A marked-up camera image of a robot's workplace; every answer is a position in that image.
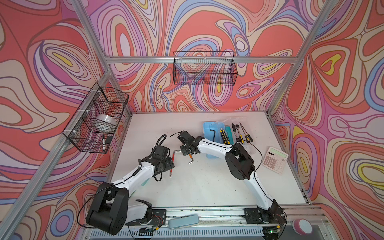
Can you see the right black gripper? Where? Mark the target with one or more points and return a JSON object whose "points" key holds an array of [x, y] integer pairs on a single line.
{"points": [[184, 153]]}

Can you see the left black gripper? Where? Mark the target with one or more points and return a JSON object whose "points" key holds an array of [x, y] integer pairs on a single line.
{"points": [[168, 164]]}

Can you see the blue plastic tool box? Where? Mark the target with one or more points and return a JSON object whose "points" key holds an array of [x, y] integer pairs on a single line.
{"points": [[221, 141]]}

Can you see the large black hex key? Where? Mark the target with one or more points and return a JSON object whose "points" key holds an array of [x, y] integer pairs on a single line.
{"points": [[214, 134]]}

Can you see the teal utility knife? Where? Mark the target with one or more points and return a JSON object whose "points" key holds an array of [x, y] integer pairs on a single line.
{"points": [[229, 134]]}

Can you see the yellow black utility knife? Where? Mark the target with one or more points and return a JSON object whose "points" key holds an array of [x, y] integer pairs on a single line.
{"points": [[224, 137]]}

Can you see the black ratchet wrench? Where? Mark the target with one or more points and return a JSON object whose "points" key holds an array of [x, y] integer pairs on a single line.
{"points": [[235, 132]]}

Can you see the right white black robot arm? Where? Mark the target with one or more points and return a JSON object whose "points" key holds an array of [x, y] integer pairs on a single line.
{"points": [[241, 166]]}

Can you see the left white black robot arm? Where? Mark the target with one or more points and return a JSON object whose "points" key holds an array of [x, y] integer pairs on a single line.
{"points": [[111, 208]]}

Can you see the silver tape roll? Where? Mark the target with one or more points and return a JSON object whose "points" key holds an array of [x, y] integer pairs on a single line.
{"points": [[107, 119]]}

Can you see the grey blue foot pedal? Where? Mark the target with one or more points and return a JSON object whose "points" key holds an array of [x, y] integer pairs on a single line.
{"points": [[183, 222]]}

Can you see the pink calculator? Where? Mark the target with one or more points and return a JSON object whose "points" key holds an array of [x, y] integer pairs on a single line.
{"points": [[275, 160]]}

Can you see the red handled hex key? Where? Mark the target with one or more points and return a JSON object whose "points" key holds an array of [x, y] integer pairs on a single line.
{"points": [[173, 160]]}

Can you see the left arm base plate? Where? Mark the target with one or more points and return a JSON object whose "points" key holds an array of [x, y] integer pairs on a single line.
{"points": [[154, 218]]}

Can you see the left black wire basket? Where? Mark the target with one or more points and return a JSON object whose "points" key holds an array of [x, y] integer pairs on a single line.
{"points": [[85, 132]]}

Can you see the black wire basket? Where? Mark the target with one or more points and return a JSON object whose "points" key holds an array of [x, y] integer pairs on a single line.
{"points": [[204, 68], [85, 132]]}

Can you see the back black wire basket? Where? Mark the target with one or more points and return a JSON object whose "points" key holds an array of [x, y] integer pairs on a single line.
{"points": [[204, 68]]}

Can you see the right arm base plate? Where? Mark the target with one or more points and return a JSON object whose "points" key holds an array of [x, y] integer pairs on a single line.
{"points": [[260, 216]]}

